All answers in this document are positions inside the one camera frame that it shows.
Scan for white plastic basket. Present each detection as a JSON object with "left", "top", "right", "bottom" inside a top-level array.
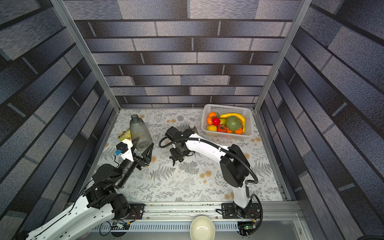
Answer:
[{"left": 201, "top": 104, "right": 254, "bottom": 140}]

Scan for grey spray bottle front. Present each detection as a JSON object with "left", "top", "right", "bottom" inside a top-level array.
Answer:
[{"left": 184, "top": 118, "right": 198, "bottom": 134}]

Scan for yellow snack packet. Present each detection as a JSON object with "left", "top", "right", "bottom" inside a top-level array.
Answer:
[{"left": 118, "top": 129, "right": 132, "bottom": 142}]

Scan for green mango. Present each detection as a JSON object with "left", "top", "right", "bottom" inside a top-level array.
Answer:
[{"left": 226, "top": 116, "right": 242, "bottom": 131}]

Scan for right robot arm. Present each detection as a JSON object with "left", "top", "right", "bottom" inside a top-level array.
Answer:
[{"left": 159, "top": 127, "right": 259, "bottom": 218}]

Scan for orange fruit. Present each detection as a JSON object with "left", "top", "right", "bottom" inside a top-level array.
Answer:
[{"left": 209, "top": 112, "right": 217, "bottom": 118}]

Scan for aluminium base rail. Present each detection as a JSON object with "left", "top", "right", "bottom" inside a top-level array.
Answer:
[{"left": 65, "top": 201, "right": 304, "bottom": 223}]

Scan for yellow lemon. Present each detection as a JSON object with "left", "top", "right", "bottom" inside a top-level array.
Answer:
[{"left": 207, "top": 125, "right": 217, "bottom": 132}]

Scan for grey spray bottle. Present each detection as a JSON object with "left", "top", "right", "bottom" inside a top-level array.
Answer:
[
  {"left": 184, "top": 118, "right": 198, "bottom": 134},
  {"left": 130, "top": 114, "right": 153, "bottom": 152}
]

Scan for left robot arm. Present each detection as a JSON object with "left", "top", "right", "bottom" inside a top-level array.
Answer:
[{"left": 16, "top": 143, "right": 154, "bottom": 240}]

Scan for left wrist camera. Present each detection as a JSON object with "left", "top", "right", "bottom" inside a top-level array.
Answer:
[{"left": 115, "top": 139, "right": 134, "bottom": 162}]

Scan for cream bowl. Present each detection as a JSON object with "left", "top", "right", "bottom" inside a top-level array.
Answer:
[{"left": 190, "top": 216, "right": 216, "bottom": 240}]

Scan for red apple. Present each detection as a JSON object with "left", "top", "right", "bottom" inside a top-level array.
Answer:
[{"left": 212, "top": 117, "right": 221, "bottom": 126}]

